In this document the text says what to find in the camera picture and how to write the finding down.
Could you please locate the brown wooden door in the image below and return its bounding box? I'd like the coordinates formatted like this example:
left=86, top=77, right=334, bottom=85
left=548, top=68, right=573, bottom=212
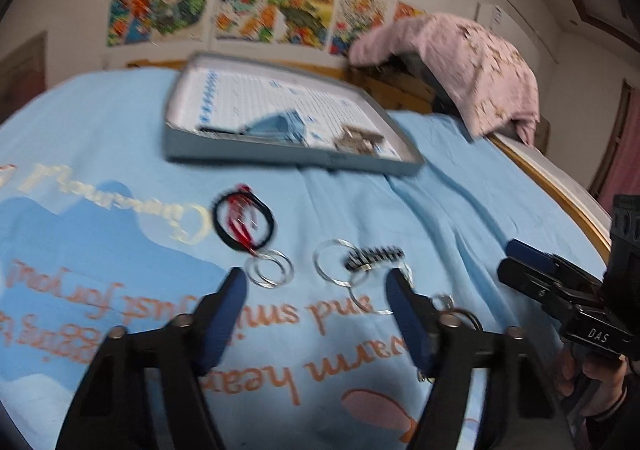
left=0, top=32, right=48, bottom=103

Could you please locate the beige hair claw clip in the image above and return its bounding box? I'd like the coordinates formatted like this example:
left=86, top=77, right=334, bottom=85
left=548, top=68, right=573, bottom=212
left=334, top=125, right=386, bottom=153

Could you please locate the black clip with key rings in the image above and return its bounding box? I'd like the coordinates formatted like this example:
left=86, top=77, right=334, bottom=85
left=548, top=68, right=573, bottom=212
left=314, top=239, right=416, bottom=317

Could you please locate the pink curtain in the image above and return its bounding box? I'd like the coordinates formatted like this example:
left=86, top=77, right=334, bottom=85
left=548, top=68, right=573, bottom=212
left=597, top=94, right=640, bottom=201

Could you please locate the silver double key ring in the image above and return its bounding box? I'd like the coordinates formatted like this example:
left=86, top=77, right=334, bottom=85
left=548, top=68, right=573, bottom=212
left=246, top=250, right=292, bottom=288

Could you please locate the light blue printed blanket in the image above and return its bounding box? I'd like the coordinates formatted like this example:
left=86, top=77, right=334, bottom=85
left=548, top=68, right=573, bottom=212
left=0, top=67, right=608, bottom=450

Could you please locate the brown hair tie yellow bead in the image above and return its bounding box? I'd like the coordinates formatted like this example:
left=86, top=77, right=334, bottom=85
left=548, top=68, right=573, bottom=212
left=430, top=292, right=483, bottom=331

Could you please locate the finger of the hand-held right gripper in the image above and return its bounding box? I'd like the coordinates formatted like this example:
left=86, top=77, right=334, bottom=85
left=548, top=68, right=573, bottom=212
left=506, top=238, right=601, bottom=283
left=496, top=257, right=599, bottom=311

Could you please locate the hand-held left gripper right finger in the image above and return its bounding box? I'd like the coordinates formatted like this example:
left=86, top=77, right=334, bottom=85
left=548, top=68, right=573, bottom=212
left=385, top=267, right=576, bottom=450

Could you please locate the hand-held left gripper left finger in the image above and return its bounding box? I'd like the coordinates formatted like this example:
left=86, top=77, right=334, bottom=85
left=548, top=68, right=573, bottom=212
left=55, top=267, right=249, bottom=450

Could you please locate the light blue wrist watch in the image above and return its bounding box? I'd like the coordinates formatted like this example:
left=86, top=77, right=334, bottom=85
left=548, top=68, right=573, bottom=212
left=197, top=112, right=311, bottom=145

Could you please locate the person's right hand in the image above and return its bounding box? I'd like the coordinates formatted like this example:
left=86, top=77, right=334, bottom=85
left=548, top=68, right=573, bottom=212
left=557, top=347, right=631, bottom=411

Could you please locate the person's right forearm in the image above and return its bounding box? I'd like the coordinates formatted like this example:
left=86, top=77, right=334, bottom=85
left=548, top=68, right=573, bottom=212
left=565, top=380, right=640, bottom=450

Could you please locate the pink floral cloth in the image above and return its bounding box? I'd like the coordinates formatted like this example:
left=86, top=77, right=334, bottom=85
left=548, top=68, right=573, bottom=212
left=348, top=13, right=541, bottom=143

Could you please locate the grey cardboard tray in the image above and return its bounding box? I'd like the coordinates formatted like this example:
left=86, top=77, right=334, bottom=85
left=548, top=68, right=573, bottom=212
left=164, top=51, right=427, bottom=177

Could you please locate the white wall paper sheet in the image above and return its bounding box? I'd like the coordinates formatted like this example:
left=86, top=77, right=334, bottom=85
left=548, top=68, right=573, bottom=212
left=475, top=2, right=511, bottom=33

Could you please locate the wooden bed frame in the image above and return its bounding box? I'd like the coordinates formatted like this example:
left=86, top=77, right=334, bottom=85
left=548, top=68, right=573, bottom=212
left=127, top=57, right=613, bottom=258

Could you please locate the black and red hair tie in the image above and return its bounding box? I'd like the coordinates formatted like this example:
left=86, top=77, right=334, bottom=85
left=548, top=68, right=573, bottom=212
left=211, top=184, right=278, bottom=255

